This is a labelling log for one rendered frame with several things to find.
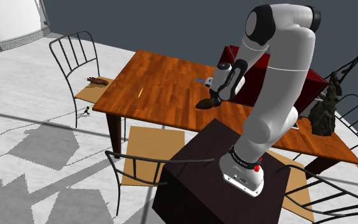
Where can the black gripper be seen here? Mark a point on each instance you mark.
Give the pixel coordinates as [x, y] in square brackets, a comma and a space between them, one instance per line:
[216, 98]

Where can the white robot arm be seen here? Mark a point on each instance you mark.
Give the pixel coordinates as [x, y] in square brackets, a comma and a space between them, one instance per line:
[278, 93]

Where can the blue pen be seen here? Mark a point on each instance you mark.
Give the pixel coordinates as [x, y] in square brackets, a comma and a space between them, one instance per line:
[199, 80]

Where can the dark red box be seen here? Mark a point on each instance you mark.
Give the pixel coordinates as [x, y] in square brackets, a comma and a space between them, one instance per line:
[256, 85]

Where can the wooden table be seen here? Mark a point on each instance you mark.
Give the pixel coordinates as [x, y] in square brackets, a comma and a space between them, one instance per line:
[154, 77]

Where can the yellow pencil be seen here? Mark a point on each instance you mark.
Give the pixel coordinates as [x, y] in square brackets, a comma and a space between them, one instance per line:
[140, 92]

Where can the dark robot stand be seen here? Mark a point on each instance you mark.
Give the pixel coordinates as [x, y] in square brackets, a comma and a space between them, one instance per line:
[203, 186]

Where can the dark rock-like sculpture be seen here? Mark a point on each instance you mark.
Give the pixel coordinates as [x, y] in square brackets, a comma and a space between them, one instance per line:
[322, 111]

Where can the brown lumpy object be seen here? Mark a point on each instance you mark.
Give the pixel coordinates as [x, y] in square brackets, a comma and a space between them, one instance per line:
[98, 81]

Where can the small black figure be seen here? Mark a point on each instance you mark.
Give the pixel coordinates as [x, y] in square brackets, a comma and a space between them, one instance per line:
[87, 111]

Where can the black thin branched stand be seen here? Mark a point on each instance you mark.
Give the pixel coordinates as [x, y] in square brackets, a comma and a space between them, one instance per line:
[357, 59]

